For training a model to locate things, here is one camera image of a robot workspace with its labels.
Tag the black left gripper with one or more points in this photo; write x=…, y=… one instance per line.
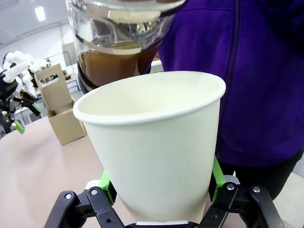
x=7, y=90

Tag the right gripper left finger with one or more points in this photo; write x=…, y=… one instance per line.
x=95, y=209

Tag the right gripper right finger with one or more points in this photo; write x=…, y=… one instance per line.
x=237, y=209

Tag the white paper cup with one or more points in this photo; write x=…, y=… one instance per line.
x=152, y=152

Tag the glass french press pitcher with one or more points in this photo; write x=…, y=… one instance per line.
x=107, y=66

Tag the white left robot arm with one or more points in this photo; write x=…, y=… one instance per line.
x=21, y=65

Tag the brown cardboard cup carrier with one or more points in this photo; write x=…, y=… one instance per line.
x=63, y=123

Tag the black trousers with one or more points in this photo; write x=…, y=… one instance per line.
x=266, y=178

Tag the ceiling light panel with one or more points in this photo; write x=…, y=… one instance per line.
x=39, y=13

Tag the purple hoodie torso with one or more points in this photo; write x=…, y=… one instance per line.
x=256, y=83

